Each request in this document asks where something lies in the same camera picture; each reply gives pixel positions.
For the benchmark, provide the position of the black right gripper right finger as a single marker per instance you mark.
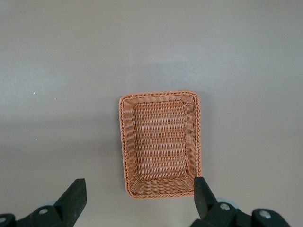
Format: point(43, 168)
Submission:
point(203, 201)

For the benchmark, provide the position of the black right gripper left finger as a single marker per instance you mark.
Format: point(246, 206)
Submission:
point(73, 201)

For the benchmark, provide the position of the brown wicker basket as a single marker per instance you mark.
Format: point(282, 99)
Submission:
point(161, 142)

